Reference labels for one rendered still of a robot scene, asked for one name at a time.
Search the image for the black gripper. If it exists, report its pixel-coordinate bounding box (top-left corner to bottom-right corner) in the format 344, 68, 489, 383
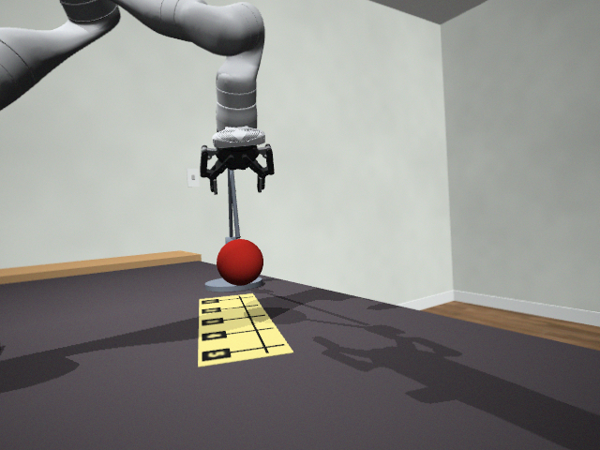
200, 144, 275, 195

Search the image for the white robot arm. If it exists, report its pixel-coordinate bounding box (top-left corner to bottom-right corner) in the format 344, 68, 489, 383
0, 0, 265, 148

